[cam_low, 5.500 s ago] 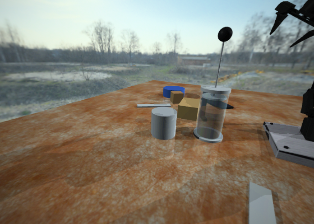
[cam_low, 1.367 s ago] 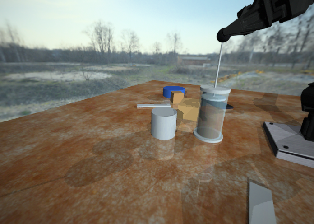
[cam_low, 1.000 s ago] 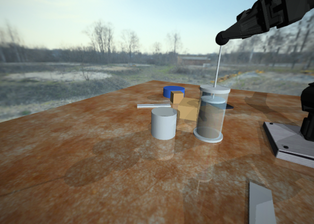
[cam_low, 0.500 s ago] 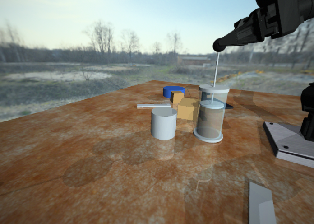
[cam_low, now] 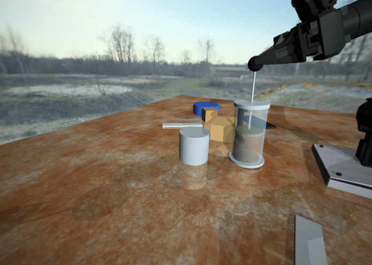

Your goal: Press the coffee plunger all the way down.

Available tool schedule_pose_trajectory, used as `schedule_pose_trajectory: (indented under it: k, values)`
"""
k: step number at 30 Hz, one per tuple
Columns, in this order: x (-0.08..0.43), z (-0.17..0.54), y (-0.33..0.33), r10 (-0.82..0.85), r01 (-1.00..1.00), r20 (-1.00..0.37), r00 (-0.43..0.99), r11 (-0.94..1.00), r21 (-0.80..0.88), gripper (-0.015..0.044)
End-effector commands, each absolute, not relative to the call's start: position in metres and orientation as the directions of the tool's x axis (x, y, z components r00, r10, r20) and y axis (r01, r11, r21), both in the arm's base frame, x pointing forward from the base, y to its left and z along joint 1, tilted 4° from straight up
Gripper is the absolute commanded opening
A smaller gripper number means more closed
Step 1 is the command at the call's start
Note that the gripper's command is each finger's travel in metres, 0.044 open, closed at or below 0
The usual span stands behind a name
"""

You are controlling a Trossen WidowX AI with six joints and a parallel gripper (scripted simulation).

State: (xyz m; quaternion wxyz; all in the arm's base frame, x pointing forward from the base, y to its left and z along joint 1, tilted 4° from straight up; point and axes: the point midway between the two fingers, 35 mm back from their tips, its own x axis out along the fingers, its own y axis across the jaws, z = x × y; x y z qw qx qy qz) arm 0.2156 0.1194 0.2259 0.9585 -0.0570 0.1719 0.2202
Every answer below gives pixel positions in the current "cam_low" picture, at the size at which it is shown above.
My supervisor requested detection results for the glass french press with black knob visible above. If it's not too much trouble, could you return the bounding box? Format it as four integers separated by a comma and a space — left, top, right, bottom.
229, 56, 270, 168

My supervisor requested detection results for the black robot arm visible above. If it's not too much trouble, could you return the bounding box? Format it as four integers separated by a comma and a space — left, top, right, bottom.
291, 0, 372, 168

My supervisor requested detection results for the grey cylinder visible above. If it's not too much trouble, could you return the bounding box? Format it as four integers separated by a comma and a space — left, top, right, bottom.
179, 126, 210, 166

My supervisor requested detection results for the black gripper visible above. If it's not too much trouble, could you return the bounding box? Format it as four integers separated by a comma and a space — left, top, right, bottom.
254, 5, 360, 65

